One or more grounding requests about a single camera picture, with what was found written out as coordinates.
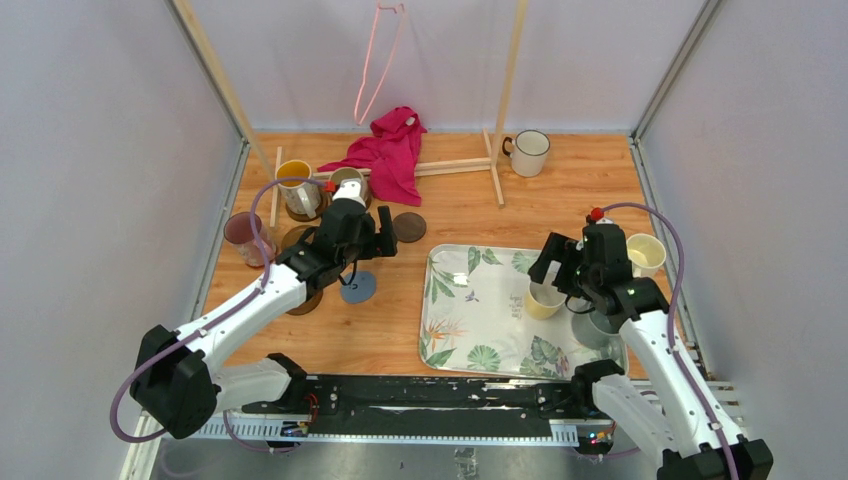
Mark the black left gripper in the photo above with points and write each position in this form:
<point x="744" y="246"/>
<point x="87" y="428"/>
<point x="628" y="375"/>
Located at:
<point x="381" y="243"/>

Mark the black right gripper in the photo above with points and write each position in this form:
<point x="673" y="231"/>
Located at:
<point x="562" y="249"/>

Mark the dark wooden coaster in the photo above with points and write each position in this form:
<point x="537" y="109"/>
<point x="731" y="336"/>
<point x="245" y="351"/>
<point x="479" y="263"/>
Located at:
<point x="409" y="227"/>

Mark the blue coaster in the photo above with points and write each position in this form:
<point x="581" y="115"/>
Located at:
<point x="358" y="287"/>

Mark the pale yellow mug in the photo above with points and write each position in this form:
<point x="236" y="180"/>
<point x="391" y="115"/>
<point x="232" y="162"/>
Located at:
<point x="543" y="301"/>

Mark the beige ceramic mug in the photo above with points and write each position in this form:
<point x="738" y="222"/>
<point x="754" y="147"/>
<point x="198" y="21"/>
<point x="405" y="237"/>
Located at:
<point x="343" y="173"/>

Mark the cream white mug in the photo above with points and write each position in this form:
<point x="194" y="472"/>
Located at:
<point x="646" y="253"/>

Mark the magenta cloth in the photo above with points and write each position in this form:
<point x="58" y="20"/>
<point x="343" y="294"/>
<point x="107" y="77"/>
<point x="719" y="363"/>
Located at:
<point x="391" y="153"/>

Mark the glass mug yellow inside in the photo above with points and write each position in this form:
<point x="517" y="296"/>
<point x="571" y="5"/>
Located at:
<point x="302" y="196"/>

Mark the plain dark brown coaster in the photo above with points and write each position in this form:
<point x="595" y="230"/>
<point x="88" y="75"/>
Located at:
<point x="308" y="306"/>

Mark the white enamel mug black rim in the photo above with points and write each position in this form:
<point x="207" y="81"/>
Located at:
<point x="528" y="152"/>

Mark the floral white serving tray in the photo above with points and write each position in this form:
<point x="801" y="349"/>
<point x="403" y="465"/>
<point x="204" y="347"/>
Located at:
<point x="473" y="318"/>

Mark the pink ceramic mug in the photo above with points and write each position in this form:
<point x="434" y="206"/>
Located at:
<point x="247" y="234"/>

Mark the amber brown coaster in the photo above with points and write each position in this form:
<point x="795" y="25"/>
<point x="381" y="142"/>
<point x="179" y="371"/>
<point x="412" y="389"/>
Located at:
<point x="298" y="238"/>

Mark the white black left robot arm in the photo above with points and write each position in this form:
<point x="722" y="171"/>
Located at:
<point x="181" y="378"/>

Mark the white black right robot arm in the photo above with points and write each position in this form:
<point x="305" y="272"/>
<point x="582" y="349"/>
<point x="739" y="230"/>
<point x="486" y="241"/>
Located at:
<point x="689" y="435"/>

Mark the wooden drying rack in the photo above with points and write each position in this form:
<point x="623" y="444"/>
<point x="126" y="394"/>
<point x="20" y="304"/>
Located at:
<point x="198" y="37"/>

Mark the grey ceramic mug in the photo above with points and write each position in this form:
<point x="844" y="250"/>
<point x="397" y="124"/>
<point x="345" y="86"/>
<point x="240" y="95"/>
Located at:
<point x="594" y="330"/>

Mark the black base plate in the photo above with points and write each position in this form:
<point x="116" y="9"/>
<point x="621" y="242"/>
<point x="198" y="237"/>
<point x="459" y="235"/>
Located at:
<point x="450" y="408"/>

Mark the pink wire hanger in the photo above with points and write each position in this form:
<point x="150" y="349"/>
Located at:
<point x="376" y="66"/>

